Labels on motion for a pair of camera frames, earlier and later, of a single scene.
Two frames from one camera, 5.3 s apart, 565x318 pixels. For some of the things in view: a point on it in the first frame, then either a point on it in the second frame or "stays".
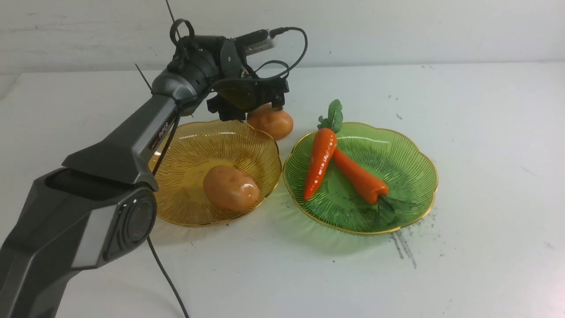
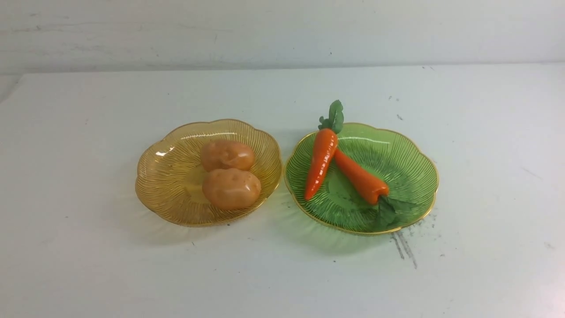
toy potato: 279,123 → 219,155
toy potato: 231,189 stays
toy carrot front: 325,143 stays
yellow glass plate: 181,160 stays
